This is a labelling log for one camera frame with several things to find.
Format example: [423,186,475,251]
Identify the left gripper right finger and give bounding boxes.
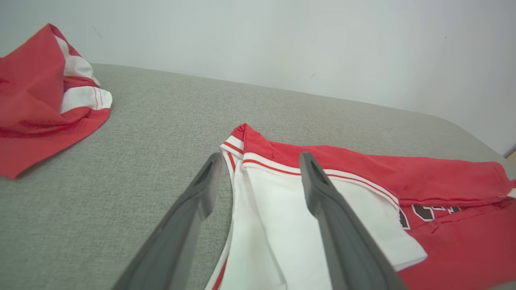
[299,152,406,290]

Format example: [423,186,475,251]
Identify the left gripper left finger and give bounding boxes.
[113,152,223,290]

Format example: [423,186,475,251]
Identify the red white jersey shirt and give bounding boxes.
[205,123,516,290]

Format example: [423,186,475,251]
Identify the red shorts with white stripes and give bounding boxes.
[0,23,113,179]

